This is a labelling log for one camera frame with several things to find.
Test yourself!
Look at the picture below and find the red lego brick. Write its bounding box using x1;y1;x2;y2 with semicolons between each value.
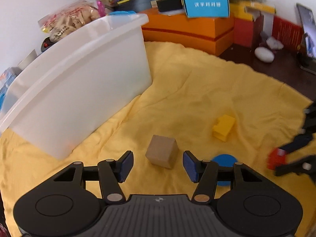
267;148;287;170

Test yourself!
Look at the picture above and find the white egg object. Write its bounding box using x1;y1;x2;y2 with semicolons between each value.
254;47;275;63

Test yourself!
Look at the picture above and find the blue round disc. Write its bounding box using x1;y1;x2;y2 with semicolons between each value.
212;153;238;187

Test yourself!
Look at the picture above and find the yellow lego brick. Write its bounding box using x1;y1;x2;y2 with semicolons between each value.
212;115;236;142

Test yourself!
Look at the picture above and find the wooden cube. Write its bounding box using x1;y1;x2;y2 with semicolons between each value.
145;135;179;169

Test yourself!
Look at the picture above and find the yellow cloth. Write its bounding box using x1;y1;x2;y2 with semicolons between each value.
1;42;315;236

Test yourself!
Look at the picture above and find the white plastic bin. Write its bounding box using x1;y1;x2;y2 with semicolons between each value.
1;14;152;159

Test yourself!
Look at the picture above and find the smartphone on stand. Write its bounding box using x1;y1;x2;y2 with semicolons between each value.
296;3;315;75

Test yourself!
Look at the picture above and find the red yellow box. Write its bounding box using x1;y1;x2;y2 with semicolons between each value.
230;1;303;51

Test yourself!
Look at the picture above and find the orange box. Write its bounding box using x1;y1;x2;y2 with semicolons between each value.
142;9;235;56

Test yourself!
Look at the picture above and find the bag of wooden pieces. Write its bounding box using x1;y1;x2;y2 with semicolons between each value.
38;0;100;43

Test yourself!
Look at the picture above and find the blue card box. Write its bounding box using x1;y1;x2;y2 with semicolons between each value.
182;0;230;18

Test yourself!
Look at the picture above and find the black rectangular block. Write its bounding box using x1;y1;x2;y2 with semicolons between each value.
156;0;183;12

